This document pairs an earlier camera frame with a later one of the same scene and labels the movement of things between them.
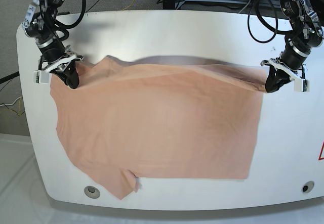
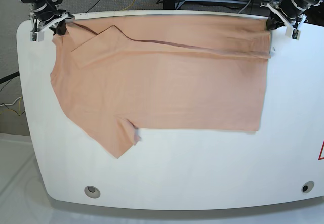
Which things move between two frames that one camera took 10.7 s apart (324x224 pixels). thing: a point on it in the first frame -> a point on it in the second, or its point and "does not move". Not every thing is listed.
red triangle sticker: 320,158 does not move
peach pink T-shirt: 124,121 -> 116,74
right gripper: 291,60 -> 292,11
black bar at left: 9,77 does not move
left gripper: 55,58 -> 43,18
